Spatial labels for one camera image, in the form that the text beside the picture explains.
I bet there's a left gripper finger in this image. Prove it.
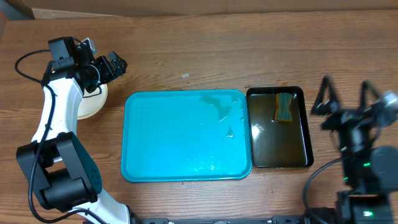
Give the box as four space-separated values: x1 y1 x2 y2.
108 51 127 77
95 56 116 83

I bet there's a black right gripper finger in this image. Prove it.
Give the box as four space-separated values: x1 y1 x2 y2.
359 80 380 110
311 75 341 115

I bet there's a white plate with stain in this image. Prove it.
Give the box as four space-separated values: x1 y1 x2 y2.
77 84 108 120

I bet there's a green yellow sponge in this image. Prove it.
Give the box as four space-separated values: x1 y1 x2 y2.
274 93 293 122

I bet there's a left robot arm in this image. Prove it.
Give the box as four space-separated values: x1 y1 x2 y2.
16 39 140 223

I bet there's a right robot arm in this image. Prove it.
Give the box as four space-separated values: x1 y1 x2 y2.
300 76 397 223

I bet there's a black water tray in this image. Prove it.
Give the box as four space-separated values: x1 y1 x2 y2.
246 86 314 168

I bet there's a blue plastic tray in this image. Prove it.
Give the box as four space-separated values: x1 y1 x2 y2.
121 90 252 182

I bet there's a cardboard board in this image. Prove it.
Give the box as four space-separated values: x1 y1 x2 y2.
24 0 397 16

